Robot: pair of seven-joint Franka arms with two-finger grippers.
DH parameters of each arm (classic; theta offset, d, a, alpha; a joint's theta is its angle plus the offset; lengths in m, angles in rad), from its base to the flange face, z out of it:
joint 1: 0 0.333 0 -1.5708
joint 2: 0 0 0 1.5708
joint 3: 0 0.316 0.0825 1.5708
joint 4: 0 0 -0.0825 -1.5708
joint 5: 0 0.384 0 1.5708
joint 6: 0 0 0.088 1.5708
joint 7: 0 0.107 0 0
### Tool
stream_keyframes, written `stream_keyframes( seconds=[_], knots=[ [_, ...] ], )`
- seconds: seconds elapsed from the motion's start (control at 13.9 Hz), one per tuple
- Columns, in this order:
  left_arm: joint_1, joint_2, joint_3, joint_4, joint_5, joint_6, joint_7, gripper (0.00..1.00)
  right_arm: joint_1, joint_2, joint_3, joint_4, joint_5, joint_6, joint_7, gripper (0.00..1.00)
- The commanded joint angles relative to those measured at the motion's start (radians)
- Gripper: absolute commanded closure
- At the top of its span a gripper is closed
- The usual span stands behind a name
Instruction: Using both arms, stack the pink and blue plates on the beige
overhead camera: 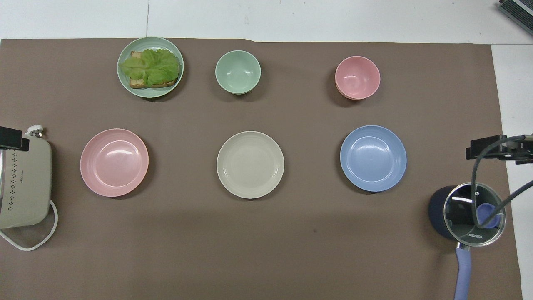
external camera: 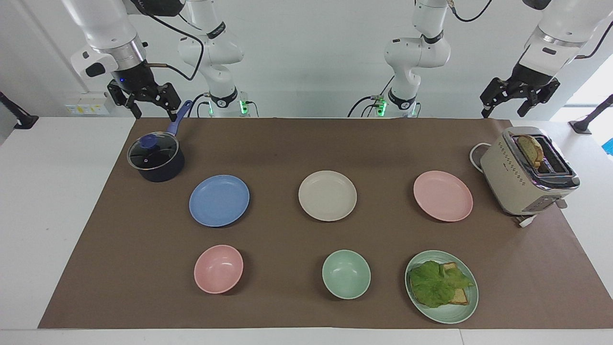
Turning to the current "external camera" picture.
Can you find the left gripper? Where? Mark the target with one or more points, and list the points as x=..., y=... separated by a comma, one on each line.
x=534, y=74

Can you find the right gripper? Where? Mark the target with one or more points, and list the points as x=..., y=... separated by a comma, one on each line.
x=135, y=79

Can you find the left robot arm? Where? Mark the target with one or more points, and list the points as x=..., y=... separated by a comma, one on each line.
x=421, y=48

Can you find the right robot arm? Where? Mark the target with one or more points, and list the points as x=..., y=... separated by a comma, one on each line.
x=110, y=28

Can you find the glass lid with blue knob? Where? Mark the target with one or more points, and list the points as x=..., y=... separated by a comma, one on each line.
x=152, y=151

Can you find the dark blue saucepan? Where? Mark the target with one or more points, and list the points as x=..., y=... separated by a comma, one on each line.
x=160, y=172

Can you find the black stand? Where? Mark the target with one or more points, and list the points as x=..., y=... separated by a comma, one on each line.
x=591, y=117
x=17, y=115

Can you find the beige toaster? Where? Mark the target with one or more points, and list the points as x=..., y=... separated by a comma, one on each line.
x=510, y=184

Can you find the blue plate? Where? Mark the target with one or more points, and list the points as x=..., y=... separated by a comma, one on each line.
x=219, y=200

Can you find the pink plate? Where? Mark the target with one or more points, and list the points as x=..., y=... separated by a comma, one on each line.
x=443, y=195

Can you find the white power plug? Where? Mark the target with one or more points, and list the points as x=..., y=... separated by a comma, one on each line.
x=527, y=221

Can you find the pink bowl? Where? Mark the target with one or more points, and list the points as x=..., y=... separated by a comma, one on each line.
x=218, y=269

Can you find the beige plate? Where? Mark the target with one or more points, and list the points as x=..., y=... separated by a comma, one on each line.
x=327, y=195

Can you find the green lettuce leaf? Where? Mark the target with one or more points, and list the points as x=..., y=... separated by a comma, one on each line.
x=433, y=285

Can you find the toasted bread slice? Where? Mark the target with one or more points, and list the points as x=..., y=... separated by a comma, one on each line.
x=460, y=297

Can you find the green plate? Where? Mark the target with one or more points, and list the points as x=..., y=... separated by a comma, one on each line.
x=448, y=314

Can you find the green bowl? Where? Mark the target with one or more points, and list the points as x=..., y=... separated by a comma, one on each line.
x=346, y=274

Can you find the white wall socket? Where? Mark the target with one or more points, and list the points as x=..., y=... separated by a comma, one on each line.
x=88, y=104

